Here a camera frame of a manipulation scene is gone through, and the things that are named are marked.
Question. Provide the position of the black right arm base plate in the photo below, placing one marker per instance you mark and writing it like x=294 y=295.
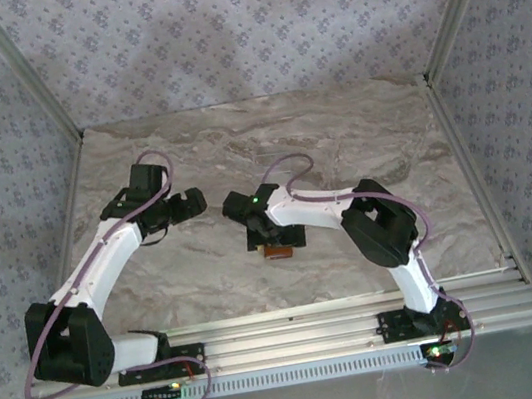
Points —
x=392 y=323

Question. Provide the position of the aluminium right frame post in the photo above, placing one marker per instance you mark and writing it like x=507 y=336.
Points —
x=454 y=13

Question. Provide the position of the brown leather card holder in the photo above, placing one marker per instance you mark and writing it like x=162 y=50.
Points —
x=278 y=253

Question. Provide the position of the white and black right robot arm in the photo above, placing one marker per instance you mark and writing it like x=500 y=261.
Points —
x=313 y=207

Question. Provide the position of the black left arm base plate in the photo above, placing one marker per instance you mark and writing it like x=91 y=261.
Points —
x=189 y=356

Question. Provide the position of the aluminium frame post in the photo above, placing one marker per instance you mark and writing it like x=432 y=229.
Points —
x=454 y=13
x=29 y=80

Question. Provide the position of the aluminium left frame post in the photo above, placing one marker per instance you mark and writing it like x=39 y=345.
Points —
x=29 y=80

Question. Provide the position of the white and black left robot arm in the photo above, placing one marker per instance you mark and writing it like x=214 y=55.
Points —
x=104 y=265

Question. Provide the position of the aluminium rail beam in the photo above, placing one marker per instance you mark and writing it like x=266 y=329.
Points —
x=292 y=332

